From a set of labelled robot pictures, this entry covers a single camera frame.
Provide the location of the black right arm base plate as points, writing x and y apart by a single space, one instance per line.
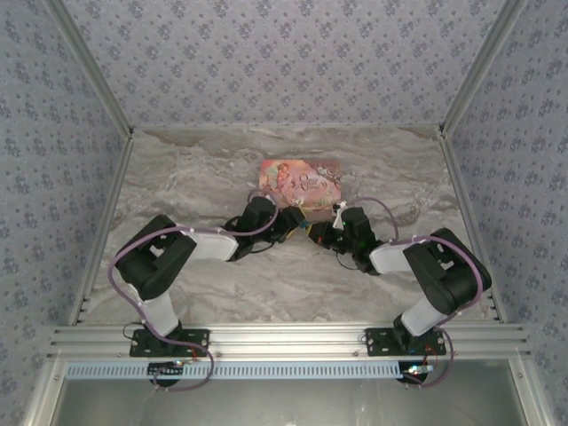
381 341

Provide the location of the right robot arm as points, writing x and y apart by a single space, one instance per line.
444 275

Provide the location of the aluminium side rail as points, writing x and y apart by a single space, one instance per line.
104 226
472 222

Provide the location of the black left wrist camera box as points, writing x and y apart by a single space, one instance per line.
293 218

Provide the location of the small black adapter board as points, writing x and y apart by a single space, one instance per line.
166 370
416 372

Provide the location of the aluminium frame post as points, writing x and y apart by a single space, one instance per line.
483 66
95 66

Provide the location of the aluminium mounting rail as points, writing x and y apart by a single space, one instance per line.
284 339

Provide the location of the pink storybook tin box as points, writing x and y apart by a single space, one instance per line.
302 179

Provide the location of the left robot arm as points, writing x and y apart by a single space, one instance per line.
155 266

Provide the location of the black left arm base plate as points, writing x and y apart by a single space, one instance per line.
195 341

